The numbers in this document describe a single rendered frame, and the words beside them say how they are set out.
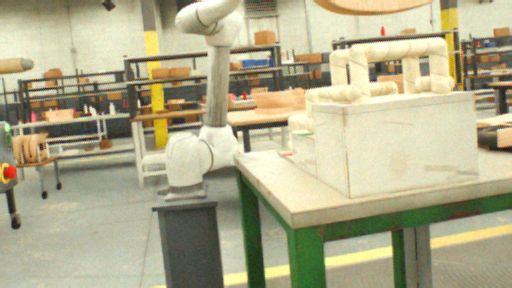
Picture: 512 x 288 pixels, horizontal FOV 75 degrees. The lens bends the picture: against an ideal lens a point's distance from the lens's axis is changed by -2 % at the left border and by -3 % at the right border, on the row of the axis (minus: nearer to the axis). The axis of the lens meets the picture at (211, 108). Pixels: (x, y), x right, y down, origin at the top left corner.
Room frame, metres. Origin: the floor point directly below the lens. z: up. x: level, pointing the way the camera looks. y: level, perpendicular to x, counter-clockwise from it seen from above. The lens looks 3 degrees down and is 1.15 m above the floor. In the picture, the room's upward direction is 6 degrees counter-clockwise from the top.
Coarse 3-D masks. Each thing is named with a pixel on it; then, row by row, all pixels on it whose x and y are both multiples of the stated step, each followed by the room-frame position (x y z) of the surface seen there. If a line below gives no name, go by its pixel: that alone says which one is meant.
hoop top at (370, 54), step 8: (408, 40) 0.64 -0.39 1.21; (416, 40) 0.64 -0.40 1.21; (424, 40) 0.64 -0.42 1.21; (432, 40) 0.64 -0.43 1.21; (440, 40) 0.64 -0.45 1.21; (352, 48) 0.63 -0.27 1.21; (360, 48) 0.62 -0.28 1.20; (368, 48) 0.62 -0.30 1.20; (376, 48) 0.62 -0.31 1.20; (384, 48) 0.62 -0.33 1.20; (392, 48) 0.63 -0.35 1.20; (400, 48) 0.63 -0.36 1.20; (408, 48) 0.63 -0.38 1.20; (416, 48) 0.63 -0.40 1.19; (424, 48) 0.63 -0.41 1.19; (432, 48) 0.63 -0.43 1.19; (368, 56) 0.62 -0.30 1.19; (376, 56) 0.63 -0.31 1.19; (384, 56) 0.63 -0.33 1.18; (392, 56) 0.63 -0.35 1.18; (400, 56) 0.64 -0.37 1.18; (408, 56) 0.64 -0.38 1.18
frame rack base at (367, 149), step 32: (384, 96) 0.74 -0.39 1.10; (416, 96) 0.65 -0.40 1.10; (448, 96) 0.62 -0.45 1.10; (320, 128) 0.71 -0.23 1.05; (352, 128) 0.61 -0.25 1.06; (384, 128) 0.61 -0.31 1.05; (416, 128) 0.62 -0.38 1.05; (448, 128) 0.62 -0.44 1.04; (320, 160) 0.72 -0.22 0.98; (352, 160) 0.61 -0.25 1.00; (384, 160) 0.61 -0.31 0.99; (416, 160) 0.62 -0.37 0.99; (448, 160) 0.62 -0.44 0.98; (352, 192) 0.61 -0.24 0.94; (384, 192) 0.61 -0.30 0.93
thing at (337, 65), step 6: (330, 60) 0.72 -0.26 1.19; (336, 60) 0.70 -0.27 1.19; (342, 60) 0.70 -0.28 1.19; (336, 66) 0.70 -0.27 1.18; (342, 66) 0.70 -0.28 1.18; (336, 72) 0.70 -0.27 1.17; (342, 72) 0.70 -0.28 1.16; (336, 78) 0.70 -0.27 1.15; (342, 78) 0.70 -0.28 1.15; (336, 84) 0.71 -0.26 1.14; (342, 84) 0.70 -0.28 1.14
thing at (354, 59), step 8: (352, 56) 0.63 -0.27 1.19; (360, 56) 0.62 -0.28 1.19; (352, 64) 0.63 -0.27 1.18; (360, 64) 0.62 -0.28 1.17; (352, 72) 0.63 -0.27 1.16; (360, 72) 0.62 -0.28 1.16; (352, 80) 0.63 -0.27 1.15; (360, 80) 0.62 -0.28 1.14; (368, 80) 0.63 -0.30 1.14; (360, 88) 0.62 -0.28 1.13; (368, 88) 0.62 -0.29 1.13; (360, 96) 0.62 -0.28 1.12; (368, 96) 0.62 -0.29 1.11
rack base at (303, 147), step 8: (296, 136) 0.87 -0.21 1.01; (304, 136) 0.81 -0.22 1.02; (312, 136) 0.79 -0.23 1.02; (296, 144) 0.87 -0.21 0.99; (304, 144) 0.81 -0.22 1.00; (312, 144) 0.76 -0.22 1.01; (296, 152) 0.88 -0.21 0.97; (304, 152) 0.82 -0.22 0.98; (312, 152) 0.77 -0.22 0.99; (296, 160) 0.88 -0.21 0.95; (304, 160) 0.82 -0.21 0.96; (312, 160) 0.77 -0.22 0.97; (304, 168) 0.83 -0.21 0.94; (312, 168) 0.77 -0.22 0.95; (312, 176) 0.78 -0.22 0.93
